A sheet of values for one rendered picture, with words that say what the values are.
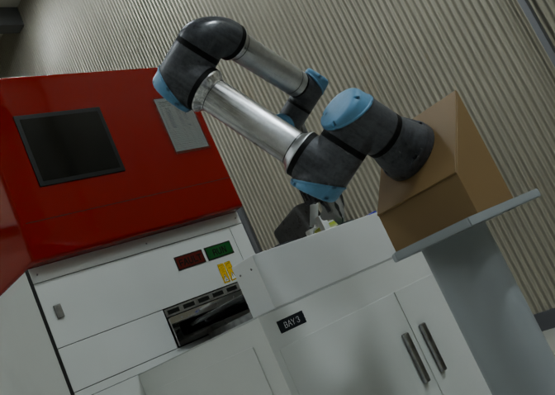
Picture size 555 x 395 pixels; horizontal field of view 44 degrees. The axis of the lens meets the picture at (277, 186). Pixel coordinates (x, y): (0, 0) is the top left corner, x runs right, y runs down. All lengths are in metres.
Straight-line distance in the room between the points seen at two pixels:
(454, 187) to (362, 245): 0.50
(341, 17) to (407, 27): 0.63
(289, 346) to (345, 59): 4.08
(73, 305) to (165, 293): 0.31
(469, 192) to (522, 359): 0.37
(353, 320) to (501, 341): 0.42
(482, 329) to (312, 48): 4.40
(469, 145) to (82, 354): 1.22
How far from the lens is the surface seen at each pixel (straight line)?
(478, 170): 1.56
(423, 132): 1.59
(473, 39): 4.90
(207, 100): 1.62
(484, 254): 1.57
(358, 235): 1.94
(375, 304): 1.88
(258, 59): 1.75
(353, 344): 1.78
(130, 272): 2.22
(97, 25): 8.34
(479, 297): 1.56
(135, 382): 2.13
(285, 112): 1.91
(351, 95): 1.53
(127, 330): 2.16
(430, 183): 1.53
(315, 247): 1.81
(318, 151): 1.53
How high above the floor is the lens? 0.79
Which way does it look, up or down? 10 degrees up
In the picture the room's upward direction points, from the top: 25 degrees counter-clockwise
